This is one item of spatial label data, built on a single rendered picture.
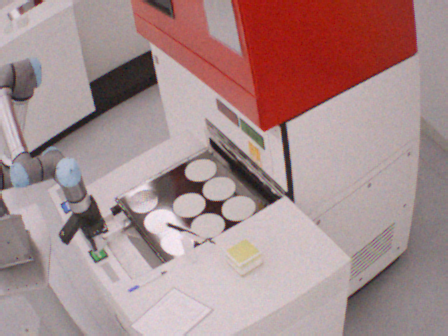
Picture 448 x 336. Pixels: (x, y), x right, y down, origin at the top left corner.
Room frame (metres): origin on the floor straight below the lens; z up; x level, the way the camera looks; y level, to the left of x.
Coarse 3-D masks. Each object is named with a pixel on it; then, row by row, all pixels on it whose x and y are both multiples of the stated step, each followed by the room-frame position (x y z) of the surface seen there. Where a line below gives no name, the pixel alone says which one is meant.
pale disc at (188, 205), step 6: (180, 198) 1.53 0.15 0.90; (186, 198) 1.53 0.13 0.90; (192, 198) 1.52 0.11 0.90; (198, 198) 1.52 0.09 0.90; (174, 204) 1.51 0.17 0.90; (180, 204) 1.51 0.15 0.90; (186, 204) 1.50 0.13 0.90; (192, 204) 1.50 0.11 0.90; (198, 204) 1.49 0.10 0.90; (204, 204) 1.49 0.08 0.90; (174, 210) 1.49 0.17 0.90; (180, 210) 1.48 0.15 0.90; (186, 210) 1.48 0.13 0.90; (192, 210) 1.47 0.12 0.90; (198, 210) 1.47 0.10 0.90; (186, 216) 1.45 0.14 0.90
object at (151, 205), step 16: (192, 160) 1.69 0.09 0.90; (160, 176) 1.65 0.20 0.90; (176, 176) 1.63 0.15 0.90; (224, 176) 1.59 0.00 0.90; (144, 192) 1.59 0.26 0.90; (160, 192) 1.58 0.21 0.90; (176, 192) 1.56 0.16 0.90; (192, 192) 1.55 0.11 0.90; (240, 192) 1.51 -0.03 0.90; (128, 208) 1.53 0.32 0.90; (144, 208) 1.52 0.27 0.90; (160, 208) 1.50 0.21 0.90; (208, 208) 1.47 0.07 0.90; (256, 208) 1.43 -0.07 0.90; (144, 224) 1.45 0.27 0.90; (160, 224) 1.44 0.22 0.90; (176, 224) 1.43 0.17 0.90; (160, 240) 1.37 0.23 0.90; (176, 240) 1.36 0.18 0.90; (192, 240) 1.35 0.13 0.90; (176, 256) 1.30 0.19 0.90
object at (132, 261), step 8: (104, 224) 1.49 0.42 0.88; (112, 224) 1.49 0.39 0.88; (112, 240) 1.42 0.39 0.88; (120, 240) 1.41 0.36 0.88; (128, 240) 1.41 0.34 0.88; (112, 248) 1.38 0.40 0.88; (120, 248) 1.38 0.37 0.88; (128, 248) 1.37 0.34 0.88; (120, 256) 1.34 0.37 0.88; (128, 256) 1.34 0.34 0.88; (136, 256) 1.33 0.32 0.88; (128, 264) 1.30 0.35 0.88; (136, 264) 1.30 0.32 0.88; (144, 264) 1.30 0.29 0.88; (128, 272) 1.27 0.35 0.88; (136, 272) 1.27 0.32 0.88; (144, 272) 1.26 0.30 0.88
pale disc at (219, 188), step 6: (210, 180) 1.58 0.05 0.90; (216, 180) 1.58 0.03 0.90; (222, 180) 1.57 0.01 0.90; (228, 180) 1.57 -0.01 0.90; (204, 186) 1.56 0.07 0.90; (210, 186) 1.56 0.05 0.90; (216, 186) 1.55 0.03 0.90; (222, 186) 1.55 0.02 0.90; (228, 186) 1.54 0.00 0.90; (234, 186) 1.54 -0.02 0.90; (204, 192) 1.54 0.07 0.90; (210, 192) 1.53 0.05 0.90; (216, 192) 1.53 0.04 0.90; (222, 192) 1.52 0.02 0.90; (228, 192) 1.52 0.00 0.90; (210, 198) 1.51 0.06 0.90; (216, 198) 1.50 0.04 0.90; (222, 198) 1.50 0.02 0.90
